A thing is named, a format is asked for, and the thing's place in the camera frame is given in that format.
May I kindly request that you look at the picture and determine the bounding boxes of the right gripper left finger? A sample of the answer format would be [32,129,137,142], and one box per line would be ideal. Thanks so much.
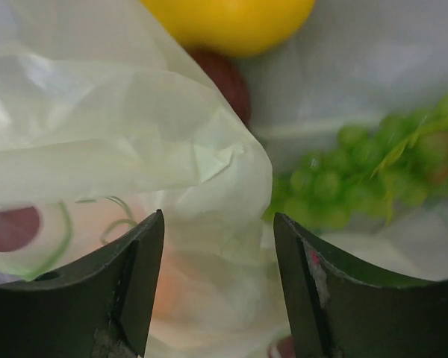
[0,210,164,357]

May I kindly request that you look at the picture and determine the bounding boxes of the dark red fake fruit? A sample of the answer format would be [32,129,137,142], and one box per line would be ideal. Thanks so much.
[188,49,252,127]

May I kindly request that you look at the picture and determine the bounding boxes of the yellow fake lemon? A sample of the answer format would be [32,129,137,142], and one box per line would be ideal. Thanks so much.
[143,0,315,57]

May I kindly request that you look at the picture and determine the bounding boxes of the green fake grapes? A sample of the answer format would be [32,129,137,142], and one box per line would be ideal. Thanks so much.
[263,95,448,230]

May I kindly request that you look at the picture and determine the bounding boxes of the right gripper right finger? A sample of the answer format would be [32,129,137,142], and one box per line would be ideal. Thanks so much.
[273,214,448,357]

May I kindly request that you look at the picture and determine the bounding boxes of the light green plastic bag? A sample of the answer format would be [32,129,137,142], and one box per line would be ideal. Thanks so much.
[0,0,448,358]

